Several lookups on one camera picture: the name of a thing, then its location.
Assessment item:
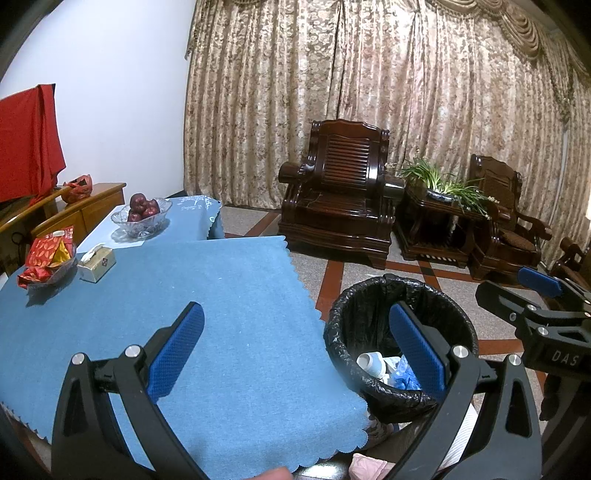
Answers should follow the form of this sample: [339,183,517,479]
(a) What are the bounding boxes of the dark wooden side table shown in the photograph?
[394,182,495,269]

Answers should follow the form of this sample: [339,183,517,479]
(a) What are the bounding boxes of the green potted plant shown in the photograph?
[398,157,499,219]

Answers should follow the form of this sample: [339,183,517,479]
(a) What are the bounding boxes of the light wooden cabinet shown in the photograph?
[55,183,127,247]

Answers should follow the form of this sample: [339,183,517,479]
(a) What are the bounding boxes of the red bag on cabinet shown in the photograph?
[62,174,93,204]

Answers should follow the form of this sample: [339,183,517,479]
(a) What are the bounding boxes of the glass fruit bowl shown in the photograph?
[111,198,172,239]

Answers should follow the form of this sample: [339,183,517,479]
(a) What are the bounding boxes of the dark wooden armchair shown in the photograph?
[278,119,405,270]
[468,154,553,283]
[549,237,591,289]

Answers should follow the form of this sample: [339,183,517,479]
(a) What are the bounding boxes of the blue white beige packet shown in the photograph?
[356,352,384,380]

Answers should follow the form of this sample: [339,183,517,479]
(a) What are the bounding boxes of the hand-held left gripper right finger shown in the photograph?
[389,302,542,480]

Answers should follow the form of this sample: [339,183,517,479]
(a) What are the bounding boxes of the person's pink trousers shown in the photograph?
[348,452,400,480]

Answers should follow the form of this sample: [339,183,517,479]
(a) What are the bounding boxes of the beige tissue box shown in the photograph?
[76,244,116,282]

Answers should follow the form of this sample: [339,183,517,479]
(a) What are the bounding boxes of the beige patterned curtain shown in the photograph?
[184,0,591,273]

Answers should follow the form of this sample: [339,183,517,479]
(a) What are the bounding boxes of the black lined trash bin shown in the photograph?
[323,273,478,423]

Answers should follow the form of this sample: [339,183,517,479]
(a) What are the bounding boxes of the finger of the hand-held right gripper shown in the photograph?
[475,281,542,326]
[517,267,591,317]

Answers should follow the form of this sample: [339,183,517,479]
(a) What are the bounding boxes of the blue plastic glove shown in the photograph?
[392,355,422,391]

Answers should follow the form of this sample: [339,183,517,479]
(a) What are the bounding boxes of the light wooden chair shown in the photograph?
[0,187,64,278]
[30,203,88,245]

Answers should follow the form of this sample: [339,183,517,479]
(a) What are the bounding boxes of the glass snack dish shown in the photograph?
[25,256,78,289]

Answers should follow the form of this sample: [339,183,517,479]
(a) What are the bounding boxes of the light blue plastic-covered tablecloth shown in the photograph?
[76,196,223,252]

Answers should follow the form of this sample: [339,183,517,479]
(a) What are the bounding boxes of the red cloth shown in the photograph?
[0,84,66,206]

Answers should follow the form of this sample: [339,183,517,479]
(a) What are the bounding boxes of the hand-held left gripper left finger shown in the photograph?
[51,302,205,480]

